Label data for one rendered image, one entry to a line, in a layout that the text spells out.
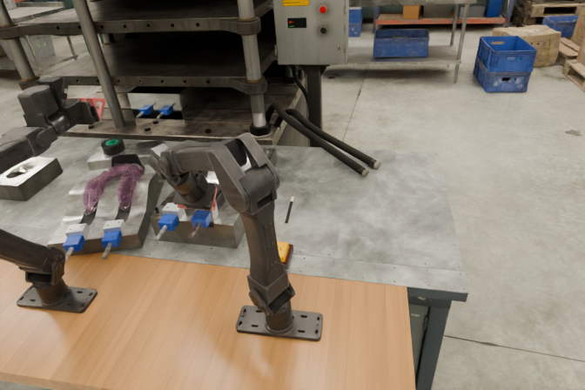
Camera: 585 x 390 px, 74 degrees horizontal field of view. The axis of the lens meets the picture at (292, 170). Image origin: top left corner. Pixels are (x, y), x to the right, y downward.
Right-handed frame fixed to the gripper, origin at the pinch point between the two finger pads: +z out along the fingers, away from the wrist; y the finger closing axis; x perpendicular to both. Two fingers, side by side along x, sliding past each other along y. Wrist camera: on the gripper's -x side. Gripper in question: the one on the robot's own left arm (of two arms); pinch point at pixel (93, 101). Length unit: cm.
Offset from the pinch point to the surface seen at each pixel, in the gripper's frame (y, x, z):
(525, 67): -231, 86, 319
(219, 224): -39, 31, -14
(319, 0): -58, -15, 71
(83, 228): 2.0, 31.9, -19.2
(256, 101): -31, 23, 60
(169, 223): -24.8, 29.7, -16.9
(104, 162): 16.0, 29.2, 14.3
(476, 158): -162, 115, 184
